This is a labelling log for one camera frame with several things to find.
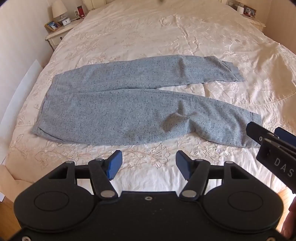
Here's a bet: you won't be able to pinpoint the right nightstand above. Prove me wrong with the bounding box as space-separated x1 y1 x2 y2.
226 1 266 32

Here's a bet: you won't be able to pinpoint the grey speckled pants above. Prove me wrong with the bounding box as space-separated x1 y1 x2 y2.
32 55 262 147

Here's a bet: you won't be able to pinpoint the white table lamp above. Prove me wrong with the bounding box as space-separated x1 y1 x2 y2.
52 0 67 21

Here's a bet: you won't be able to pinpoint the person's right hand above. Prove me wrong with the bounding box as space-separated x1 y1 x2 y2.
281 197 296 239

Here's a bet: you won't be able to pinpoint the wooden picture frame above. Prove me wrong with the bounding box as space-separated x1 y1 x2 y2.
45 21 61 32

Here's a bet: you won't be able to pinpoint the small white alarm clock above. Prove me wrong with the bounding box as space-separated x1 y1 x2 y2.
62 18 71 26

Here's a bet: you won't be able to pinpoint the red box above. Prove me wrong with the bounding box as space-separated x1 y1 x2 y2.
77 6 85 18

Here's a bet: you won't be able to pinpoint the white left nightstand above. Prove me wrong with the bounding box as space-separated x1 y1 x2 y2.
45 19 84 51

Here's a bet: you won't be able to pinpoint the white cup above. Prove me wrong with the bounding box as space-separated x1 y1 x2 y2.
237 6 244 15

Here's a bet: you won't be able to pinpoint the right picture frame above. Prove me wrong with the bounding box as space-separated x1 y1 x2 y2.
243 5 256 18

